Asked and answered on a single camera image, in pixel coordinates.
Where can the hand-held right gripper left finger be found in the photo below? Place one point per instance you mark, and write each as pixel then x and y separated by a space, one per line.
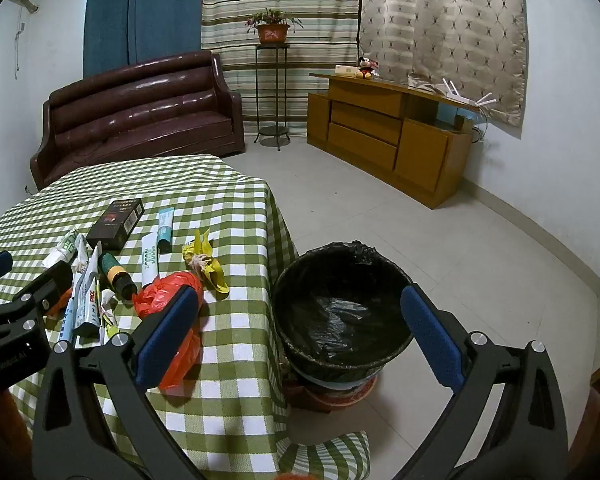
pixel 167 340

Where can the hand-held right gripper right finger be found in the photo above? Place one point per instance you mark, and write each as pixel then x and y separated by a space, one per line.
pixel 430 340

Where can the orange wrapper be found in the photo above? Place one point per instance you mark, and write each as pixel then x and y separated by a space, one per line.
pixel 60 307

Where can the white green toothpaste tube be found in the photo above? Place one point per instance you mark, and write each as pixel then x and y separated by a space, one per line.
pixel 62 250

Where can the white printed packet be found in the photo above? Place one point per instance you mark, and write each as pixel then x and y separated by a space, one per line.
pixel 82 310

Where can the red plastic bag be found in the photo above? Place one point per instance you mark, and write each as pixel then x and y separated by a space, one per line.
pixel 155 300

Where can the long white wrapper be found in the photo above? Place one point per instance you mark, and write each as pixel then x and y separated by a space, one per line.
pixel 85 260

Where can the green yellow black bottle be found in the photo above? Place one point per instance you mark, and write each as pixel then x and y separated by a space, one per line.
pixel 115 272

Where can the dark bottle yellow label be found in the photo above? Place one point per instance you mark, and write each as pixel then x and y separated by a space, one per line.
pixel 149 260

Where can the yellow wrapper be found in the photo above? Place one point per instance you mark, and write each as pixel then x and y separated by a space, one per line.
pixel 210 265

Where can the black cardboard box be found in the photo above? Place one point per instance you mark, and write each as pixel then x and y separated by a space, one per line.
pixel 115 222

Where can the black lined trash bin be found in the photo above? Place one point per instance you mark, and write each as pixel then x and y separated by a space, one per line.
pixel 340 310

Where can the light blue teal-capped tube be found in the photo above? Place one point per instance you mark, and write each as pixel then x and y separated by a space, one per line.
pixel 166 232

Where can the person's left forearm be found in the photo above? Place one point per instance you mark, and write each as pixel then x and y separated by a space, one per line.
pixel 2 420

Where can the red round stool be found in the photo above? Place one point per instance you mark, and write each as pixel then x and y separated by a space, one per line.
pixel 340 397

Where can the green checkered tablecloth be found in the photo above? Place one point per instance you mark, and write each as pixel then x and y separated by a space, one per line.
pixel 220 195

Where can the green checkered seat cushion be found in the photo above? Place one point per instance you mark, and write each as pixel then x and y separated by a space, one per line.
pixel 325 455

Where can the brown leather sofa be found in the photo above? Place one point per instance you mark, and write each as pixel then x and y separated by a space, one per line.
pixel 130 110

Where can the wooden cabinet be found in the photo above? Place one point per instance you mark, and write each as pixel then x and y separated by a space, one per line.
pixel 365 130

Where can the black metal plant stand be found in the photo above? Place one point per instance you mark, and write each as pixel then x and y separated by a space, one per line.
pixel 274 135

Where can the white router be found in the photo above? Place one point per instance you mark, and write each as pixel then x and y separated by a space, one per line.
pixel 462 101

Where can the mouse plush toy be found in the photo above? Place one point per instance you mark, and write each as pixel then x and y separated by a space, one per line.
pixel 366 67

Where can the small white box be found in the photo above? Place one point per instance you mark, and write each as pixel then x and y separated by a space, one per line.
pixel 345 70

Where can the blue curtain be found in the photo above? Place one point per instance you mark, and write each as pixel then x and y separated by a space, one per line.
pixel 140 10

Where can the beige patterned curtain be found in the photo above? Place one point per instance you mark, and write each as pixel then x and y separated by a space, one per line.
pixel 440 20

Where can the potted plant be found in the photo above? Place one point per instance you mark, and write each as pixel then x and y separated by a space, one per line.
pixel 272 34

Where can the striped curtain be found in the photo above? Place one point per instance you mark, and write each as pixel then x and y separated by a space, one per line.
pixel 305 10

